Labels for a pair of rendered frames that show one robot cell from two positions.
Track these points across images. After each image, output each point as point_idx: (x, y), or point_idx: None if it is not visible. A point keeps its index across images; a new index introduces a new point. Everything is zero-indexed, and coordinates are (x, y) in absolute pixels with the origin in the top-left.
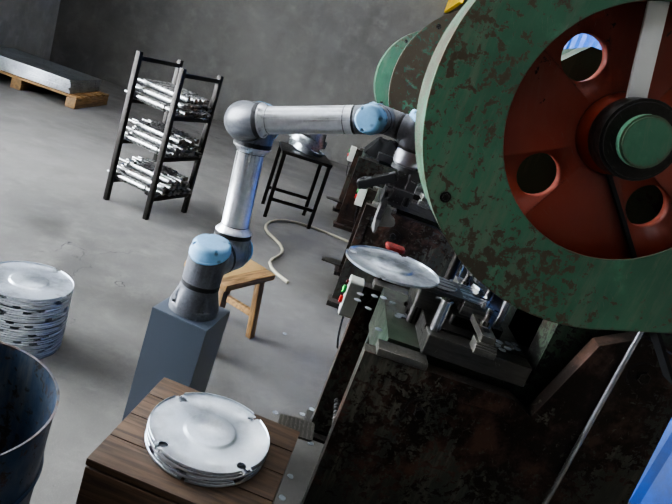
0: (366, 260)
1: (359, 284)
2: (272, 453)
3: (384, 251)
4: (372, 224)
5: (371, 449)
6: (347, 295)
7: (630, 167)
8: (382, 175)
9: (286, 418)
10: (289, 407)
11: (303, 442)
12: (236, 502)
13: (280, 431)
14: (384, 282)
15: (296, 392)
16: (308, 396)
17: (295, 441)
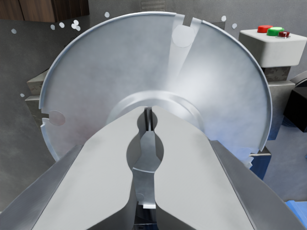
0: (136, 79)
1: (263, 58)
2: (7, 2)
3: (260, 119)
4: (132, 112)
5: None
6: (252, 39)
7: None
8: None
9: (159, 5)
10: (229, 4)
11: (187, 26)
12: None
13: (40, 3)
14: (283, 101)
15: (256, 6)
16: (253, 19)
17: (39, 20)
